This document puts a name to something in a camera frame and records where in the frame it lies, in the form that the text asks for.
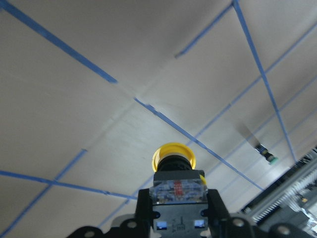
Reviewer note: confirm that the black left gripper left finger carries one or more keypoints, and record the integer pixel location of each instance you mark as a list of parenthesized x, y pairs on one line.
[(144, 214)]

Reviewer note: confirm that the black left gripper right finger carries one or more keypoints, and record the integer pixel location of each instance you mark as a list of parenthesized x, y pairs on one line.
[(218, 215)]

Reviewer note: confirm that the green push button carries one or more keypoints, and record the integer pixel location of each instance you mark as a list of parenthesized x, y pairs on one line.
[(270, 158)]

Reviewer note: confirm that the yellow push button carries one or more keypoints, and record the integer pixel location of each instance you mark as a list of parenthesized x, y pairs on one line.
[(179, 193)]

